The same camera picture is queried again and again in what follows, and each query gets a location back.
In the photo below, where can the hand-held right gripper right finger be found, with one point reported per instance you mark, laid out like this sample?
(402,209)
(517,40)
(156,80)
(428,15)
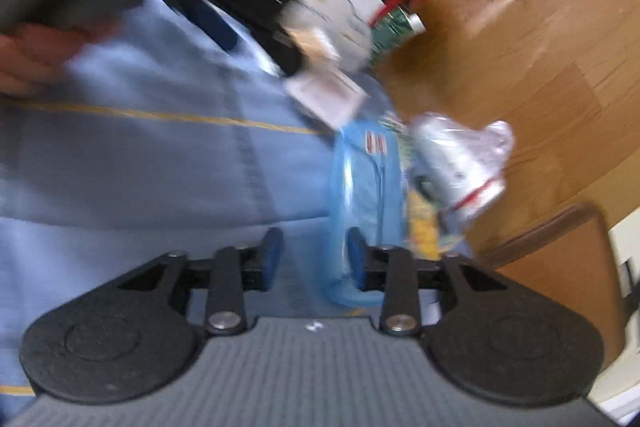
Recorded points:
(356,257)

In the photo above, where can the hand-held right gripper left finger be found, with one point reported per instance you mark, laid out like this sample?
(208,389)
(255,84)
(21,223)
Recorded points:
(272,254)

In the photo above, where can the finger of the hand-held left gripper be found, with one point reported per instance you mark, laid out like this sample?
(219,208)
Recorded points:
(287,49)
(215,24)

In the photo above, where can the white tissue pack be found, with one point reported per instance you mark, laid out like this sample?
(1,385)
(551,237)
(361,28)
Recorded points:
(340,7)

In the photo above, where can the green floral packet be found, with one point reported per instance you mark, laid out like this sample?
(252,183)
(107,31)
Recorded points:
(425,222)

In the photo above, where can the person's left hand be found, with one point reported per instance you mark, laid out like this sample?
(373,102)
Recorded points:
(40,57)

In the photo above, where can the white card holder in sleeve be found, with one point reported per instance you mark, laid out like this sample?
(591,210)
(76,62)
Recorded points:
(325,97)

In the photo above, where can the blue plastic packet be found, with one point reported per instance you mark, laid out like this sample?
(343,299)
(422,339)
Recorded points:
(362,187)

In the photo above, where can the green drink carton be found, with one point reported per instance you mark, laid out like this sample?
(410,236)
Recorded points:
(395,32)

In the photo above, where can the white cups in plastic bag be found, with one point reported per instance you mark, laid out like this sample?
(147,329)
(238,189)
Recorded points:
(460,167)

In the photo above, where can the blue tablecloth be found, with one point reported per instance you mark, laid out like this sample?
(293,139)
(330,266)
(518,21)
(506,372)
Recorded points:
(125,157)

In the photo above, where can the woven brown mat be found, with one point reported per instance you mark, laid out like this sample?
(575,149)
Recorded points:
(560,282)

